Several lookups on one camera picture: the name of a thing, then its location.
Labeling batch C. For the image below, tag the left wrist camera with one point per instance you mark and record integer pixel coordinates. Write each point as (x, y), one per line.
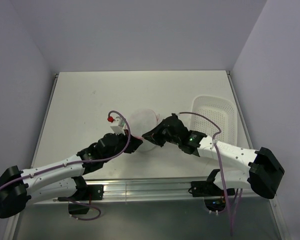
(117, 124)

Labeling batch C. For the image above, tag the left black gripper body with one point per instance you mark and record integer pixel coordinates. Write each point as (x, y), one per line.
(122, 141)

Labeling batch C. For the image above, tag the white perforated plastic basket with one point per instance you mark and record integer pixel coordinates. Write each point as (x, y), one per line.
(215, 112)

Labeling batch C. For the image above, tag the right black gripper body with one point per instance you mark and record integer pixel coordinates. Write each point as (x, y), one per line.
(166, 137)

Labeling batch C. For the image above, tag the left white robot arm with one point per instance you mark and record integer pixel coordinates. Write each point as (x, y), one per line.
(64, 179)

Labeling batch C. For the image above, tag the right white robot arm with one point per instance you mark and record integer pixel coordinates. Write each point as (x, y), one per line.
(256, 170)

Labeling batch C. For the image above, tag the pink mesh laundry bag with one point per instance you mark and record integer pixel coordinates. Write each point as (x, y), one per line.
(140, 122)

